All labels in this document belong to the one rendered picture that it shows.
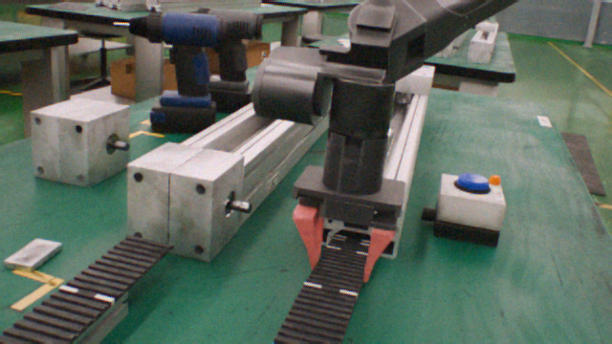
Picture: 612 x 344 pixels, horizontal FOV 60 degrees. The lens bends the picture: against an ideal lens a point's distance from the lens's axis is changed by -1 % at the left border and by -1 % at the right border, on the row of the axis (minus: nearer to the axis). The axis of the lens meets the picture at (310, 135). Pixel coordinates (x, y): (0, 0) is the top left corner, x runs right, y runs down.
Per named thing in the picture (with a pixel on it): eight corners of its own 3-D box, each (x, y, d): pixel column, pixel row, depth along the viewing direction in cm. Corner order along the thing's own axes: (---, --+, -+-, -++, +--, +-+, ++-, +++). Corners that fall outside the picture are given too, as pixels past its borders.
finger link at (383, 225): (324, 254, 58) (334, 174, 56) (390, 267, 57) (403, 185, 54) (310, 286, 52) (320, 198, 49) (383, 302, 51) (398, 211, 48)
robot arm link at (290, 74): (400, -2, 50) (399, 59, 57) (283, -14, 53) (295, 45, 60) (372, 99, 44) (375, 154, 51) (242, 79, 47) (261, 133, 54)
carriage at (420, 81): (427, 108, 113) (432, 76, 111) (376, 100, 116) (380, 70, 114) (430, 94, 128) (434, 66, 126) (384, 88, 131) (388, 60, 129)
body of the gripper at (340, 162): (306, 181, 57) (314, 113, 54) (404, 198, 55) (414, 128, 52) (290, 204, 50) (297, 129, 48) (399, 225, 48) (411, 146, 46)
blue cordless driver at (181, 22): (221, 136, 101) (227, 17, 94) (111, 131, 97) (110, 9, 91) (221, 124, 108) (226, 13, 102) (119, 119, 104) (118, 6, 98)
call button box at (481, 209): (497, 247, 67) (507, 202, 65) (419, 233, 69) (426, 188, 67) (492, 222, 74) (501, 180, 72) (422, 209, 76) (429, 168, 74)
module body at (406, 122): (395, 259, 62) (405, 191, 59) (312, 242, 64) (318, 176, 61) (426, 111, 137) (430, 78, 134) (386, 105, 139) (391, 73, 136)
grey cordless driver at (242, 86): (254, 116, 117) (261, 13, 110) (163, 108, 116) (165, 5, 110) (257, 107, 124) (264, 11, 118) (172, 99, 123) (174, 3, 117)
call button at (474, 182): (488, 200, 67) (491, 185, 67) (455, 194, 68) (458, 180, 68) (486, 188, 71) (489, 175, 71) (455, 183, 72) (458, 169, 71)
